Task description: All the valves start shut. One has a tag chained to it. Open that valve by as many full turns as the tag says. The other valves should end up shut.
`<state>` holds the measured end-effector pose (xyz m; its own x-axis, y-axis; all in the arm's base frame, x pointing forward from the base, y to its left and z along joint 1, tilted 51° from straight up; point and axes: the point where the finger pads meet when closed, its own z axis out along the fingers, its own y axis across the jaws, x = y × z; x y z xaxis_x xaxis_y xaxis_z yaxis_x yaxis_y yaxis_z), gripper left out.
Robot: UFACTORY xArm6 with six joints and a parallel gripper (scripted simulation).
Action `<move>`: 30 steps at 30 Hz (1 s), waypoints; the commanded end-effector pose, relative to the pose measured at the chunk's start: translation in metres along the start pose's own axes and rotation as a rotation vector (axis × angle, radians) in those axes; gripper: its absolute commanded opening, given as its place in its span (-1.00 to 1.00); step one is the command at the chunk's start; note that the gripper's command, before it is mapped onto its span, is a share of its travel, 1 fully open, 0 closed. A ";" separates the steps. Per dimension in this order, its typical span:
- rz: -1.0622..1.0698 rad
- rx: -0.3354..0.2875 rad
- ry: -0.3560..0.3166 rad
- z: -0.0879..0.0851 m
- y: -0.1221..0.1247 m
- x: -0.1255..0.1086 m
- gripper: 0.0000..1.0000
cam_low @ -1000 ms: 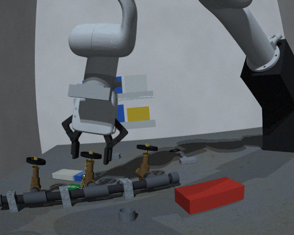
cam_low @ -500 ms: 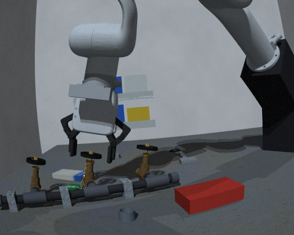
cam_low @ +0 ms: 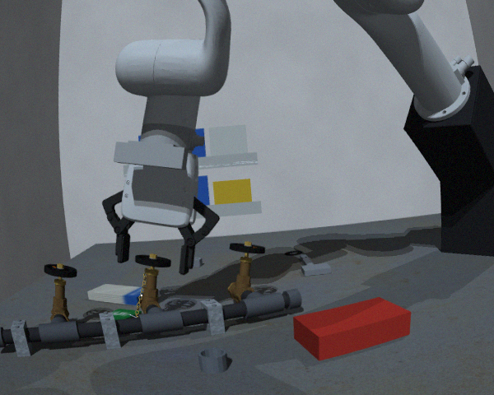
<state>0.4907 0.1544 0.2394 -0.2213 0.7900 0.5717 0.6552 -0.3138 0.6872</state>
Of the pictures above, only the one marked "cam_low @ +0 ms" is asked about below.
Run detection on red rectangular block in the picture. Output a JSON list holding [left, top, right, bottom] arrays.
[[293, 297, 411, 361]]

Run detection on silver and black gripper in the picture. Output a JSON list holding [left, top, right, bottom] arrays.
[[102, 150, 220, 275]]

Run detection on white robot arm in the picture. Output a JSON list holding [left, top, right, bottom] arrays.
[[114, 0, 474, 170]]

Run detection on dark grey pipe with three valves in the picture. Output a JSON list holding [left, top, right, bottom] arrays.
[[0, 241, 302, 357]]

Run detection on white and blue bag of cable ties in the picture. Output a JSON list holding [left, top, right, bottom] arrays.
[[87, 284, 142, 306]]

